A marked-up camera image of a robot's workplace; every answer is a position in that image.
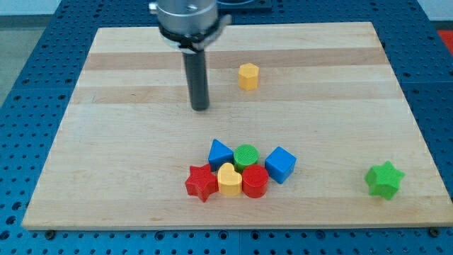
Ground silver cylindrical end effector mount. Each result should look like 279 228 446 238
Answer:
149 0 232 54

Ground blue cube block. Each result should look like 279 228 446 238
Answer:
265 147 297 184

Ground black cable tie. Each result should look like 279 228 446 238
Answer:
158 19 220 52

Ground blue triangle block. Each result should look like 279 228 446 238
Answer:
207 139 234 171

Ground red star block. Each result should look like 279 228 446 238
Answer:
185 164 219 203

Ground yellow hexagon block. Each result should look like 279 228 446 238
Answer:
238 63 259 91

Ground red cylinder block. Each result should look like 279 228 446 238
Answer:
242 164 269 198

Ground green star block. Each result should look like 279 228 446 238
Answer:
364 161 406 200

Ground green cylinder block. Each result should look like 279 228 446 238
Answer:
234 144 259 174

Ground yellow heart block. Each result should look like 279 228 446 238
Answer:
217 162 243 196

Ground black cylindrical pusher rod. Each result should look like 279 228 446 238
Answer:
183 50 210 111

